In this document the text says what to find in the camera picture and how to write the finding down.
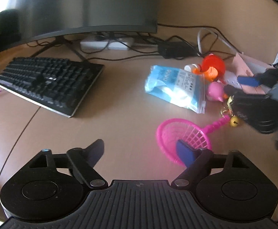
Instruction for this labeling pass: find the pink toy net scoop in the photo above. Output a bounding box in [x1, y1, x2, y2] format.
[156, 115, 230, 165]

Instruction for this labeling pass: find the white power strip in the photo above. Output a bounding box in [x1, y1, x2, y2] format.
[80, 36, 134, 51]

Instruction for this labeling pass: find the pink pig toy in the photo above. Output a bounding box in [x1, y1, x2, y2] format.
[206, 82, 228, 102]

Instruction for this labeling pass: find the grey cable loop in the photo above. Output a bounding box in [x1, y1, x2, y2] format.
[197, 28, 245, 56]

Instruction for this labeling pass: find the black power adapter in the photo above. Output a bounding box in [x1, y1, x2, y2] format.
[158, 41, 197, 59]

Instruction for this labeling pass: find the doll keychain with bell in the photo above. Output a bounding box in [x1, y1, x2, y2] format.
[221, 96, 240, 127]

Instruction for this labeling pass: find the blue white wipes pack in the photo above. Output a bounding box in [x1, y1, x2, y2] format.
[145, 65, 206, 114]

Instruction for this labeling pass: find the curved black monitor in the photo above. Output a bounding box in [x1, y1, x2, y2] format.
[0, 0, 159, 52]

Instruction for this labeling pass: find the white usb hub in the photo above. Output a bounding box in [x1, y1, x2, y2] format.
[224, 71, 242, 90]

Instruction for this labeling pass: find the black mechanical keyboard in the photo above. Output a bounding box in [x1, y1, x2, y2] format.
[0, 57, 104, 118]

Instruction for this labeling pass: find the pink cardboard box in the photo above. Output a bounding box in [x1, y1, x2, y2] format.
[226, 53, 274, 95]

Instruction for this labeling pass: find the orange red toy pot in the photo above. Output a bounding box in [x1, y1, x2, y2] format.
[193, 54, 226, 82]

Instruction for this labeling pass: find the small white bottle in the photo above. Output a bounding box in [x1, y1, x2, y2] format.
[184, 64, 201, 73]

